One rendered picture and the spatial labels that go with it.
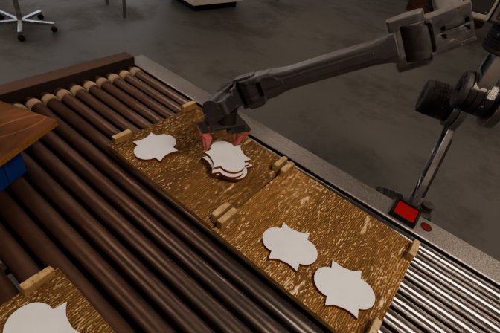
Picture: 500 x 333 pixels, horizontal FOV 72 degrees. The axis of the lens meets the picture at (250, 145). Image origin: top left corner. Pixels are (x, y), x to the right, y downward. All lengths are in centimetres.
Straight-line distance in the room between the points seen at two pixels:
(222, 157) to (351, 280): 46
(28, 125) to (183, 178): 40
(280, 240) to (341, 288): 17
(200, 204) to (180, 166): 15
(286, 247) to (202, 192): 26
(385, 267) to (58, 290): 71
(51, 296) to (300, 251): 52
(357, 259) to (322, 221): 12
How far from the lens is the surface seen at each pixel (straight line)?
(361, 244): 95
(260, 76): 84
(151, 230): 88
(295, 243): 87
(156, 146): 105
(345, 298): 83
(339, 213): 99
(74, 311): 77
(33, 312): 78
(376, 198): 112
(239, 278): 82
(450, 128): 196
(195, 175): 98
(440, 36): 79
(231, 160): 98
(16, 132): 100
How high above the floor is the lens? 161
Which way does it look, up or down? 38 degrees down
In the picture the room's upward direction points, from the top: 12 degrees clockwise
